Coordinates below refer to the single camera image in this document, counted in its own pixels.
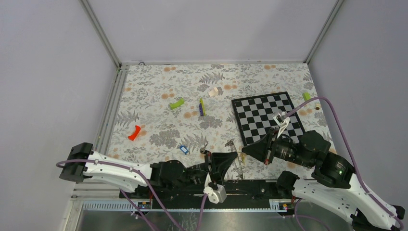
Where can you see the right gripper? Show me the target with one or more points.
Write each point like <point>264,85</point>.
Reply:
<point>258,149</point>

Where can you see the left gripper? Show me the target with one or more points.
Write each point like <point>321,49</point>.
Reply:
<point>219,162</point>

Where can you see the yellow key tag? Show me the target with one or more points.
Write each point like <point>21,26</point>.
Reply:
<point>242,157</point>

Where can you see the large silver keyring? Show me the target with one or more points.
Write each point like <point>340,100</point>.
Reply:
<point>235,172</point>

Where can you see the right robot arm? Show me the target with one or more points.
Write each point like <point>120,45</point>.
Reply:
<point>334,185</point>

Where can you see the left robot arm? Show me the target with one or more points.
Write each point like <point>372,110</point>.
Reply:
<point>85,163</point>

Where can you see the black white chessboard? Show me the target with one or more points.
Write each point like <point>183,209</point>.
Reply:
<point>254,115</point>

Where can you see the blue key tag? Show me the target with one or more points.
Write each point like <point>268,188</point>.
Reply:
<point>184,149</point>

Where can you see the cream toy block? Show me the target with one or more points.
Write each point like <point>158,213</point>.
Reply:
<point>213,92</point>

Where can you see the green curved block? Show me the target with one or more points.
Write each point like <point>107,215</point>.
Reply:
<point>176,104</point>

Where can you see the small green block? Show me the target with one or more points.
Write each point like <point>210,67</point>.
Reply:
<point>306,96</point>

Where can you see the floral table mat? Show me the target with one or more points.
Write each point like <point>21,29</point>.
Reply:
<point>148,90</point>

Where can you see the red curved block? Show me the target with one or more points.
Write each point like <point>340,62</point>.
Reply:
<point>135,133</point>

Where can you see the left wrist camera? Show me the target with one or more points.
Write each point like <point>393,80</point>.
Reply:
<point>216,193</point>

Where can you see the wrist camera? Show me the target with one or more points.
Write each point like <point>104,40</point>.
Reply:
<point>282,121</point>
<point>216,193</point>

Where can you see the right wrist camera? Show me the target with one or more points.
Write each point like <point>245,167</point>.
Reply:
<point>282,121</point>

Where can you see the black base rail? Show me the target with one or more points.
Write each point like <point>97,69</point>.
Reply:
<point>241,194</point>

